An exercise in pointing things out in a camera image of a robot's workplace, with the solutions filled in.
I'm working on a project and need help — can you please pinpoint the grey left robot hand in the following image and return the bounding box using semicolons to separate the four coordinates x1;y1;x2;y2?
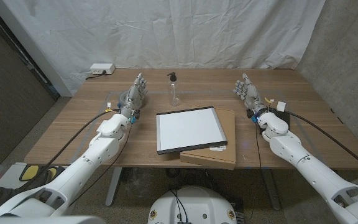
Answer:
119;73;149;118

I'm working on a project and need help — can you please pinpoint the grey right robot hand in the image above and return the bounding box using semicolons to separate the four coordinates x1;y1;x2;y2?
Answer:
232;73;268;117

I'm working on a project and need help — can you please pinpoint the small black-framed whiteboard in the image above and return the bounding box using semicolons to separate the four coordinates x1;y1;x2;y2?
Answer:
155;106;228;156

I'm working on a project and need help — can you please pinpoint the clear pump spray bottle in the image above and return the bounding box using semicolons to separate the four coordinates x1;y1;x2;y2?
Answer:
167;72;181;107

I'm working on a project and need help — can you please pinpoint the small black box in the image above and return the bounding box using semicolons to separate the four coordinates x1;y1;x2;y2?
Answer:
268;107;291;134

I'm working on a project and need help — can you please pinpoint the flat brown cardboard box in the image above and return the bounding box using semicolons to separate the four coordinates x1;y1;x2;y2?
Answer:
179;107;237;170

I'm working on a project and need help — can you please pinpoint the white power outlet box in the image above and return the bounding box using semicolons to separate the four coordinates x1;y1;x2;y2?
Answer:
89;63;116;75

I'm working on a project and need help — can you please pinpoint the white cloth backdrop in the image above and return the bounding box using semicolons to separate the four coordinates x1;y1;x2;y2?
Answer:
1;0;326;97

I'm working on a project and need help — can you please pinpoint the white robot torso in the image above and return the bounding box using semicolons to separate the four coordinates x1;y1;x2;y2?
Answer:
147;185;238;224

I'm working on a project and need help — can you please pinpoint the yellow black foot pedal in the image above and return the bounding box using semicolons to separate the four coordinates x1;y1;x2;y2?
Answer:
19;164;65;183

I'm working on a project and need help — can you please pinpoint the black outlet power cord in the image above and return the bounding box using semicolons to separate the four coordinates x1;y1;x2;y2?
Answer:
85;70;107;81

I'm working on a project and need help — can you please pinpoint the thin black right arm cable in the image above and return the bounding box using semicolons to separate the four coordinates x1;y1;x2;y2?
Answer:
249;121;265;220

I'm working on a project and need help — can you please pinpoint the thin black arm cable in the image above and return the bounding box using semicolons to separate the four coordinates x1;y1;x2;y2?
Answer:
69;123;133;207
249;121;265;220

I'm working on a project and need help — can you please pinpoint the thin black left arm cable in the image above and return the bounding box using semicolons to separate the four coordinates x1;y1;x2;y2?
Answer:
69;123;133;207

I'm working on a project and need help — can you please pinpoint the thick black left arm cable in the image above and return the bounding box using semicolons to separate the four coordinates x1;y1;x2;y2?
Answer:
17;109;119;190

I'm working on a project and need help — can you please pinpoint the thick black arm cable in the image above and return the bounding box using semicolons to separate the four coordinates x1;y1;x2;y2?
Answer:
17;109;119;190
284;109;358;177

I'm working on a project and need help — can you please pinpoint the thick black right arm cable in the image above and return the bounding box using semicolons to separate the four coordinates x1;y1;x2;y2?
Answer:
284;109;358;177

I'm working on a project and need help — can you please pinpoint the black torso cable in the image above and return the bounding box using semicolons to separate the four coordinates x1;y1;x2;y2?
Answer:
169;189;181;224

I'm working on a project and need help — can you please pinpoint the blue torso cable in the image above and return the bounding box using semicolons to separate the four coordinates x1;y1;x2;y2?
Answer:
176;192;189;224

